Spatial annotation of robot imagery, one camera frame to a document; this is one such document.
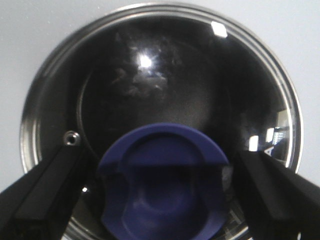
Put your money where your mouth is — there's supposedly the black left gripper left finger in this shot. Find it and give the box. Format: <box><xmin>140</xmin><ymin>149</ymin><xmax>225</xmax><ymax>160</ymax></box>
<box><xmin>0</xmin><ymin>146</ymin><xmax>90</xmax><ymax>240</ymax></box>

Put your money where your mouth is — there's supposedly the glass lid with blue knob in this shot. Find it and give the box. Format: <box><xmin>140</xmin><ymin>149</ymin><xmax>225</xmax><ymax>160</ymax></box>
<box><xmin>20</xmin><ymin>3</ymin><xmax>302</xmax><ymax>240</ymax></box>

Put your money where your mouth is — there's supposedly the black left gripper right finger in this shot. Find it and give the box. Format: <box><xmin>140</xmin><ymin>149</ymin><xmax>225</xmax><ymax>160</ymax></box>
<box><xmin>232</xmin><ymin>151</ymin><xmax>320</xmax><ymax>240</ymax></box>

